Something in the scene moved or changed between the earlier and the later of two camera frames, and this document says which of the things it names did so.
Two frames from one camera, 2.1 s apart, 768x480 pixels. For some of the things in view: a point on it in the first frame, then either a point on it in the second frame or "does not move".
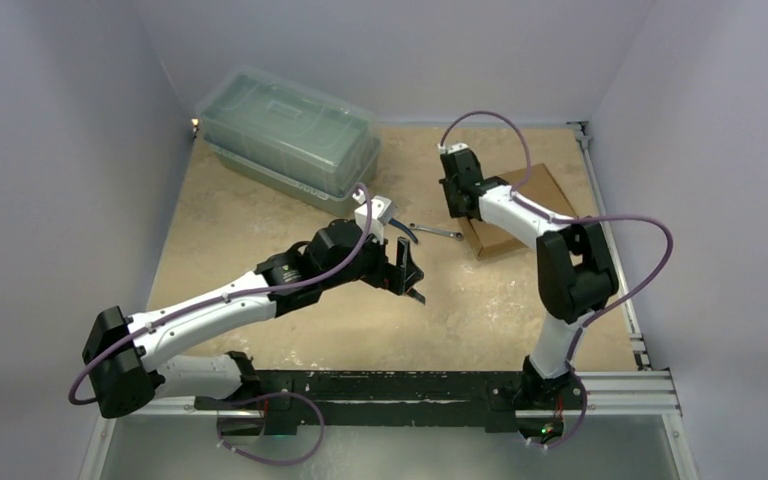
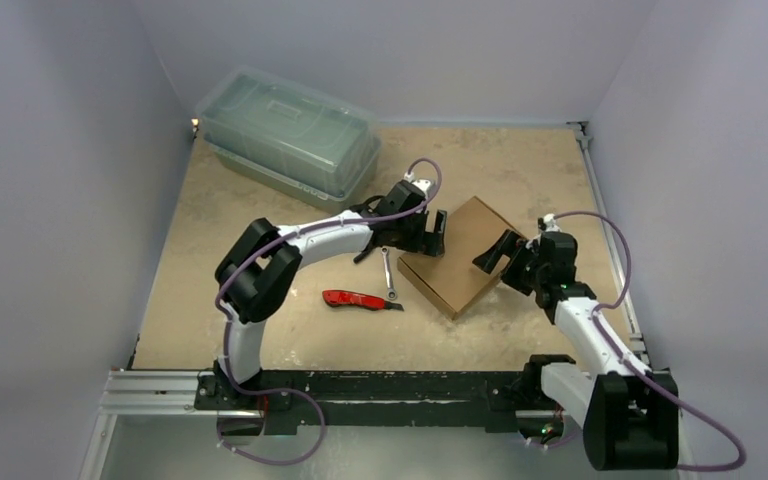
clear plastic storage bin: [290, 136] does not move
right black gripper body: [456, 201] to [513, 261]
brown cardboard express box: [535, 186] to [454, 281]
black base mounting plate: [489, 399] does not move
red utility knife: [416, 295] to [336, 298]
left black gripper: [398, 277] to [426, 243]
